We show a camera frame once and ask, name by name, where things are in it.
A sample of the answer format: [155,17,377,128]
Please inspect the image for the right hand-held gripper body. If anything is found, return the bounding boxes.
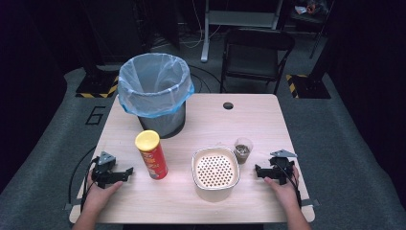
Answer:
[263,149,299,186]

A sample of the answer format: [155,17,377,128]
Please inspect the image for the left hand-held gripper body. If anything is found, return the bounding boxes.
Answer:
[91,150,126,190]

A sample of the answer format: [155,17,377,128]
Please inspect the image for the person's left hand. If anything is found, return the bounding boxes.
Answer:
[82,180,124,216]

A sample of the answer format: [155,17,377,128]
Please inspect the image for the person's right hand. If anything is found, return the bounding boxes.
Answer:
[263,165,302,211]

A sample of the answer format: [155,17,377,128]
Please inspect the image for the clear cup with brown contents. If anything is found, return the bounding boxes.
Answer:
[234,137,255,166]

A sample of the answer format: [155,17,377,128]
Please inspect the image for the red chip can yellow lid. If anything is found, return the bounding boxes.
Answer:
[134,129,169,181]

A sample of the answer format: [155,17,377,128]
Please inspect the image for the white perforated strainer bowl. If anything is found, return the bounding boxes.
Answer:
[191,147,241,203]

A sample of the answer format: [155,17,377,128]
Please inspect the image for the grey trash bin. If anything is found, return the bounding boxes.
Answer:
[137,101,187,140]

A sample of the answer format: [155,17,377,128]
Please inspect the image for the black stand base hazard stripes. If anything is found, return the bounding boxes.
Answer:
[75,65,120,99]
[285,74,332,100]

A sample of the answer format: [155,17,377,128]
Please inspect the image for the translucent blue bin liner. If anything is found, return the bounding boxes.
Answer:
[117,52,195,119]

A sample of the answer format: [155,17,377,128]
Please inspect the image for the black folding chair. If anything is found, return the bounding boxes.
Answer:
[219,28,296,96]

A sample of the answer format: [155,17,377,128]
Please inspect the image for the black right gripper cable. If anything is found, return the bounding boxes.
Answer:
[278,158,304,209]

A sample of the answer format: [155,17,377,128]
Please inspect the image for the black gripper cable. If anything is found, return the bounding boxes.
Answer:
[278,158,304,209]
[79,156,101,214]

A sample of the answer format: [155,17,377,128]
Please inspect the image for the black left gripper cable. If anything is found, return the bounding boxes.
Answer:
[79,156,101,214]

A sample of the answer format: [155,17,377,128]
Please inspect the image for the black floor cable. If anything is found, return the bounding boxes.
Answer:
[187,64,224,94]

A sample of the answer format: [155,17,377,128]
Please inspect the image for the white metal desk frame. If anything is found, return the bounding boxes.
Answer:
[200,0,284,63]

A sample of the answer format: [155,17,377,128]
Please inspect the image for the white floor cable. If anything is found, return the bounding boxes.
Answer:
[178,0,223,50]

